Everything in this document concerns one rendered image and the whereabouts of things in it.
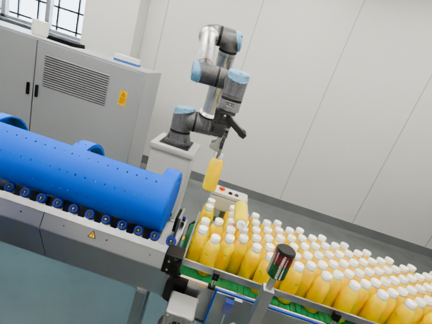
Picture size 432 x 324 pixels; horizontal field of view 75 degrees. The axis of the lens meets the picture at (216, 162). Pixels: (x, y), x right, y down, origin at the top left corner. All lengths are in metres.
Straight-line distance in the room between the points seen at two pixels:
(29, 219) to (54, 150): 0.35
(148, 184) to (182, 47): 3.05
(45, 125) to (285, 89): 2.88
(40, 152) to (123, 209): 0.41
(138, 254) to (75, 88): 2.15
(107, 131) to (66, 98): 0.51
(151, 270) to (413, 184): 4.11
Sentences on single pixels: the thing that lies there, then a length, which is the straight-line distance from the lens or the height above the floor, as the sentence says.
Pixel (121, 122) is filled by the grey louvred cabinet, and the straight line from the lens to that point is 2.99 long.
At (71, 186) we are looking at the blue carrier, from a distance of 1.30.
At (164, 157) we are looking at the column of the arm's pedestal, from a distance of 2.02.
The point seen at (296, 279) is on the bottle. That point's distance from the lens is 1.26.
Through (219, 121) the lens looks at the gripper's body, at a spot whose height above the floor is 1.50.
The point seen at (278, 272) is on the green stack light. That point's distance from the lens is 0.96.
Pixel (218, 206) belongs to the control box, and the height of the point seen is 1.02.
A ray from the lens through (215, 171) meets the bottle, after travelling 1.27.
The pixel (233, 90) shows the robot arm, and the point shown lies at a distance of 1.17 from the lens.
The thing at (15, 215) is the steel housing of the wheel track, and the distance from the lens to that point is 1.54.
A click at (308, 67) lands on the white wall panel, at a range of 4.03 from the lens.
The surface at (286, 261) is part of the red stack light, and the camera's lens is 0.94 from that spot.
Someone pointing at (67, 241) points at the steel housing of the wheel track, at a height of 0.81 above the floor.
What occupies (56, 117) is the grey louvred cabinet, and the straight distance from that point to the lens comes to 3.32.
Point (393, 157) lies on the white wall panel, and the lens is 4.59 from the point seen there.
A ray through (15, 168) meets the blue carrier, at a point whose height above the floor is 1.09.
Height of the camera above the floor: 1.72
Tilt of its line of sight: 18 degrees down
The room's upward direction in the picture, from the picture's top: 18 degrees clockwise
